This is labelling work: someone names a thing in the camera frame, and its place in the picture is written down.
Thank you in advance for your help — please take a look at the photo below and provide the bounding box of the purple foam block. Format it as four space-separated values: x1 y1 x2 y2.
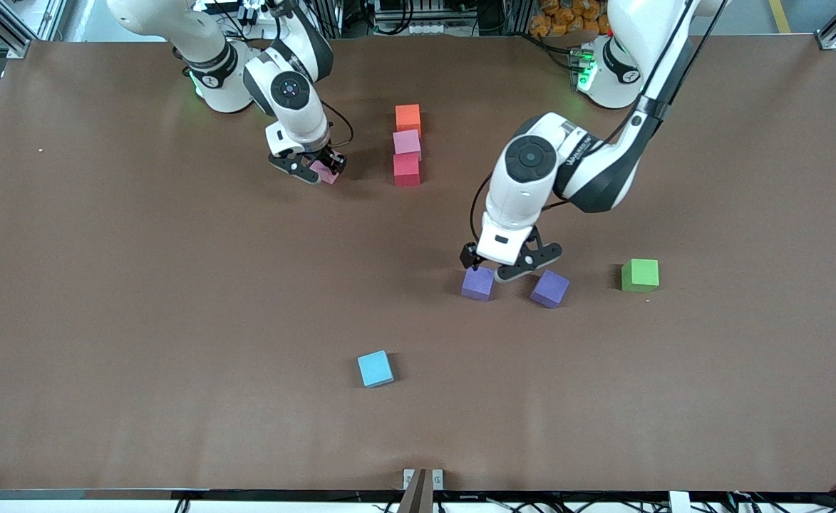
461 266 495 302
530 269 571 309

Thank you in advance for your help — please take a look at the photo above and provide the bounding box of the red foam block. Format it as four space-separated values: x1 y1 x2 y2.
393 152 422 187

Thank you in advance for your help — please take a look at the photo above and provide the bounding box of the orange foam block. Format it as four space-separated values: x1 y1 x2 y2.
396 104 423 136

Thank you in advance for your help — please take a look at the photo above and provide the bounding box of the green foam block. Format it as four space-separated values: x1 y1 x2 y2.
621 259 660 294

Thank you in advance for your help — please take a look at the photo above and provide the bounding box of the white socket strip with plugs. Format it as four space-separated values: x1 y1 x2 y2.
242 0 299 23

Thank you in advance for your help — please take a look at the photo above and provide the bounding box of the blue foam block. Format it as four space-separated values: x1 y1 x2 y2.
358 350 395 389

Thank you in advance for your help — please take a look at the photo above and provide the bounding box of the white plain socket strip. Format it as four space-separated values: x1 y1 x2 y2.
382 20 448 36

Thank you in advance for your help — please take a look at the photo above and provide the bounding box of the bag of orange snacks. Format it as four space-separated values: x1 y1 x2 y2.
530 0 614 38

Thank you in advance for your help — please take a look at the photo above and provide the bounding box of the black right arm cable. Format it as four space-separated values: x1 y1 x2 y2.
320 100 355 150

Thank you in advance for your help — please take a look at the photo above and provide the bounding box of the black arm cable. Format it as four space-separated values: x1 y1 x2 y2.
320 100 355 150
469 173 495 249

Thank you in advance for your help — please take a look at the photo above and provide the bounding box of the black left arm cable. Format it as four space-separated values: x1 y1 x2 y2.
469 173 495 249

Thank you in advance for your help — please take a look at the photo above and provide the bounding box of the grey metal bracket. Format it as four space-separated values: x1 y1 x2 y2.
403 468 444 492

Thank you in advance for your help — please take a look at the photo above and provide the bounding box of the brown camera post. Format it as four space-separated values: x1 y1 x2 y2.
397 468 434 513

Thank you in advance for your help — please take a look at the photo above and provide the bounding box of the black and red cable bundle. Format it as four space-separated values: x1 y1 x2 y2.
728 480 836 513

